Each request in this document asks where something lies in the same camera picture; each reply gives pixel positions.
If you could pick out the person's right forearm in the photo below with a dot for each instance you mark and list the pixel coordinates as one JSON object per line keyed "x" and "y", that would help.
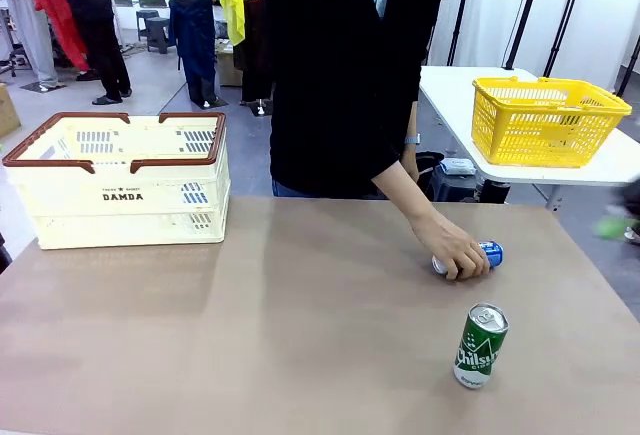
{"x": 405, "y": 195}

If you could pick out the yellow plastic shopping basket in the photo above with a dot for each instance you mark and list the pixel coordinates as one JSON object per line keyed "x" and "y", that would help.
{"x": 545, "y": 125}

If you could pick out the mannequin brown trousers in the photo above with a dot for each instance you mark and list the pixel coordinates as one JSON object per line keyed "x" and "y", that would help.
{"x": 256, "y": 50}

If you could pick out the blue drink can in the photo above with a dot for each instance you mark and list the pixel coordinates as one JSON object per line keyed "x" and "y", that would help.
{"x": 492, "y": 252}

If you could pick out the cardboard box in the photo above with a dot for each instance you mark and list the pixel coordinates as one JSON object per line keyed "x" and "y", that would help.
{"x": 227, "y": 67}
{"x": 7, "y": 110}

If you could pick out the grey plastic stool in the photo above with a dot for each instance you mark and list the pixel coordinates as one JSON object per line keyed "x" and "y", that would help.
{"x": 160, "y": 35}
{"x": 147, "y": 22}

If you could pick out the person's left hand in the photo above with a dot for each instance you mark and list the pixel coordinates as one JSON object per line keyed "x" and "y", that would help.
{"x": 411, "y": 162}

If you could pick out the person in black clothes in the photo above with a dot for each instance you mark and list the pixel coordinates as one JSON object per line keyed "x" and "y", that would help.
{"x": 97, "y": 30}

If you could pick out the person white shirt navy apron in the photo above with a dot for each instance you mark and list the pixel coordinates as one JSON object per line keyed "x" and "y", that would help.
{"x": 192, "y": 20}

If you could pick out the white wet wipes pack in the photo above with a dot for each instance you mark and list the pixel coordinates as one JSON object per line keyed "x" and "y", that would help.
{"x": 457, "y": 166}

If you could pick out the green drink can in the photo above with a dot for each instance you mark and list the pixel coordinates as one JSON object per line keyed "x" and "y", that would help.
{"x": 480, "y": 350}

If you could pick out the black stool under table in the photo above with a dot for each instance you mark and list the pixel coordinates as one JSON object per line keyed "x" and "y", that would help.
{"x": 450, "y": 187}

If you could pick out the light blue wristwatch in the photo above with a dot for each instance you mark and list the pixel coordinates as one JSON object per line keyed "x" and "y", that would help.
{"x": 412, "y": 139}

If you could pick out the black tripod leg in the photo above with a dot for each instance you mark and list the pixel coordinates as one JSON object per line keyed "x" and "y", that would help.
{"x": 565, "y": 15}
{"x": 631, "y": 67}
{"x": 460, "y": 10}
{"x": 525, "y": 10}

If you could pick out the red cloth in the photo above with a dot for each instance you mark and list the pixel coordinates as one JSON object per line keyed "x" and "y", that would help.
{"x": 62, "y": 25}

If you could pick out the hanging yellow cloth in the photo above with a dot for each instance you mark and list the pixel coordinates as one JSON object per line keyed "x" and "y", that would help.
{"x": 232, "y": 0}

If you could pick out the white side table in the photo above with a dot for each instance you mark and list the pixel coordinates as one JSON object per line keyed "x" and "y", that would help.
{"x": 450, "y": 105}

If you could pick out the person torso black cardigan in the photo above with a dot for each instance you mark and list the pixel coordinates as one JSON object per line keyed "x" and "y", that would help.
{"x": 330, "y": 80}

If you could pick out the person pink top grey trousers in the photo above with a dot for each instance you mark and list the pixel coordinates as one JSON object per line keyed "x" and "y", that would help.
{"x": 27, "y": 20}

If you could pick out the person's left forearm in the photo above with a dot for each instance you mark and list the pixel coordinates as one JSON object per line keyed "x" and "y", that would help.
{"x": 413, "y": 117}

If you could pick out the cream folding crate brown rim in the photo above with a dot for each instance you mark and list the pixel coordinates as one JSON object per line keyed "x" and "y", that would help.
{"x": 125, "y": 205}

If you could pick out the person's right hand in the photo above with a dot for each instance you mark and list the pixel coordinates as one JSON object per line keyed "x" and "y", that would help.
{"x": 452, "y": 250}

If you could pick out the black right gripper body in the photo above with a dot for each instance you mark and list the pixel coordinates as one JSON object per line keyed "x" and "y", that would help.
{"x": 631, "y": 200}

